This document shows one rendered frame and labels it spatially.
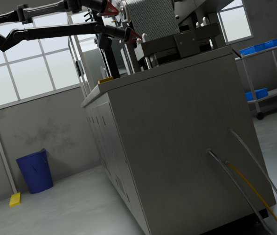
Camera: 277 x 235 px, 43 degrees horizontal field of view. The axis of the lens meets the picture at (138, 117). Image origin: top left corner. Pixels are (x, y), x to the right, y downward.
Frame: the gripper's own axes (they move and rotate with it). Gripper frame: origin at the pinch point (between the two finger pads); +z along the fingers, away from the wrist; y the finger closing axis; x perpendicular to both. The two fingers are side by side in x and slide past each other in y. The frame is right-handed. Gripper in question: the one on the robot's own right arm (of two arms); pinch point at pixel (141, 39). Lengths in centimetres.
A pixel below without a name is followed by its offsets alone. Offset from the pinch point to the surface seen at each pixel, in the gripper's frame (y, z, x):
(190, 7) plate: 2.5, 21.9, 23.0
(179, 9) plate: -13.4, 20.2, 26.2
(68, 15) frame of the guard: -102, -45, 31
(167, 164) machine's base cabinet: 26, 20, -59
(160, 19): 0.3, 7.8, 12.8
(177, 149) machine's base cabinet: 26, 23, -52
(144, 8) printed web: 0.1, -1.5, 16.4
